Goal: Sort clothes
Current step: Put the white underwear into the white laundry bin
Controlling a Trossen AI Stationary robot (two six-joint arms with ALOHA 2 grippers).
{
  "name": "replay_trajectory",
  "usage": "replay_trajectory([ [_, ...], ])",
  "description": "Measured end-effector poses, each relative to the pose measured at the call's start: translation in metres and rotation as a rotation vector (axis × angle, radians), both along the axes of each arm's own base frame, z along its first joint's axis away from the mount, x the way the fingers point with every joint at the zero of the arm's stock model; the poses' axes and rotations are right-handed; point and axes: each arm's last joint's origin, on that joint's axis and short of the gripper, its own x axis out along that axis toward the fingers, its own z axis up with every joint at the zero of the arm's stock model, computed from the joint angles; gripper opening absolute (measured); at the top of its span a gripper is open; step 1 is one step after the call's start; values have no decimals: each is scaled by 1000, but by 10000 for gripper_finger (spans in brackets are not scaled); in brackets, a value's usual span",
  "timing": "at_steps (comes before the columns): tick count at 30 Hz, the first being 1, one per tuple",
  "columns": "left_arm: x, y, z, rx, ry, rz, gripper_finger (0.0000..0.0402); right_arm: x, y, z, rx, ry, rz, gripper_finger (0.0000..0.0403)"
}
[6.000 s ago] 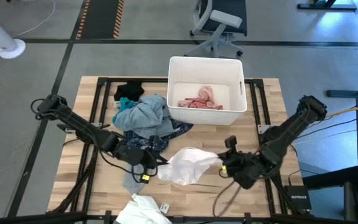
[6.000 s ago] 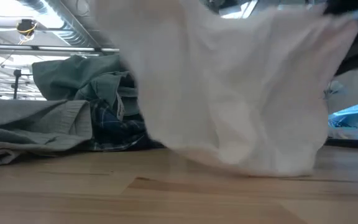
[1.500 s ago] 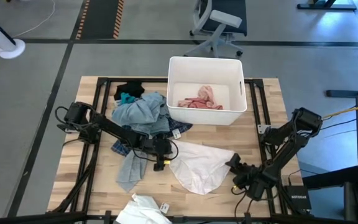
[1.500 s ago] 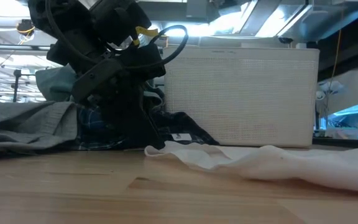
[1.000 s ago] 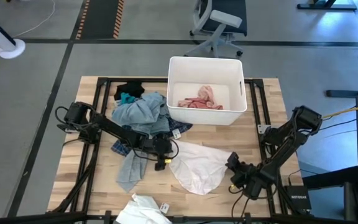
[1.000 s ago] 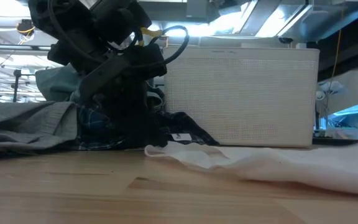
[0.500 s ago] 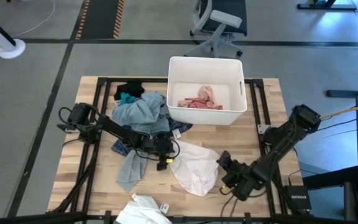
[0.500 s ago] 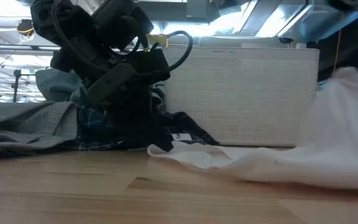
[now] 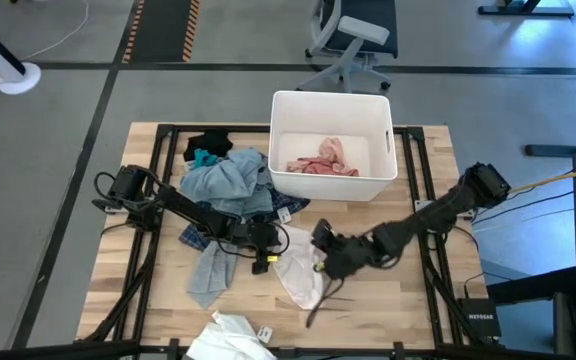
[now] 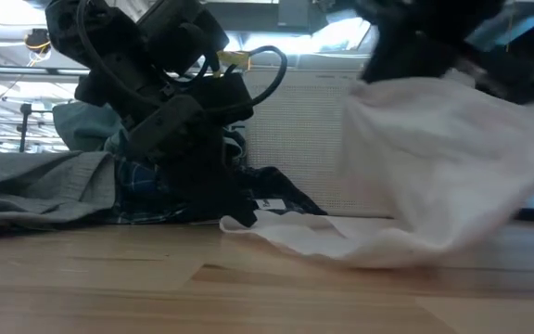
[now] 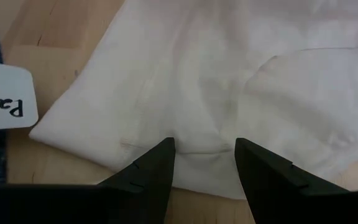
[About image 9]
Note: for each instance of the black garment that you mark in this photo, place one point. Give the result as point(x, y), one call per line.
point(210, 142)

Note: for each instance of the black desk foot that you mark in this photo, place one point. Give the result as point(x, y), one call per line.
point(518, 10)

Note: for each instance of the grey blue office chair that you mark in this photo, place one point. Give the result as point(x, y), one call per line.
point(363, 30)

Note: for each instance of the light blue towel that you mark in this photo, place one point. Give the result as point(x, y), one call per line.
point(218, 180)

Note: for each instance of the light pink garment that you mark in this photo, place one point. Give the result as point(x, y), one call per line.
point(330, 149)

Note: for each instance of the white plastic bin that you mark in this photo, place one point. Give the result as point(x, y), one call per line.
point(328, 112)

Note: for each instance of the pale pinkish white garment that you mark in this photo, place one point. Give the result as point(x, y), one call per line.
point(295, 270)

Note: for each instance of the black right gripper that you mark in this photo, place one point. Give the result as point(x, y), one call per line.
point(350, 255)

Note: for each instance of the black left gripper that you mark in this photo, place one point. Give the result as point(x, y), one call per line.
point(260, 237)

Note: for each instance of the grey garment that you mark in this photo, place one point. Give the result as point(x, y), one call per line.
point(213, 275)

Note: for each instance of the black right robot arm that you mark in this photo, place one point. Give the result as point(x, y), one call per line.
point(438, 212)

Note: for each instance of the salmon pink garment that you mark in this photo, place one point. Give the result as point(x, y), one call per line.
point(318, 169)

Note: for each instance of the black Netgear switch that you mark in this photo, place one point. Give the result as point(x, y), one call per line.
point(479, 317)

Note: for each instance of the blue plaid shirt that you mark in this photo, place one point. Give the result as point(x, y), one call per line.
point(293, 204)

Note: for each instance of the teal garment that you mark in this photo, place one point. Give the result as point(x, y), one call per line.
point(202, 159)

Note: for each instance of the hazard striped floor mat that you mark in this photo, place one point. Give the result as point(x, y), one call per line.
point(160, 30)

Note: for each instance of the black metal table frame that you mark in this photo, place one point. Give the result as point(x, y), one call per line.
point(248, 128)

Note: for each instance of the blue denim garment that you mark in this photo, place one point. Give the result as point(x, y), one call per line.
point(264, 182)

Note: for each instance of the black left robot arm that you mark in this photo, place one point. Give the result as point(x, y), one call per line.
point(188, 207)

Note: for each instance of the white paper clothing tag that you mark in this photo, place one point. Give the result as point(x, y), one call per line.
point(284, 215)
point(265, 334)

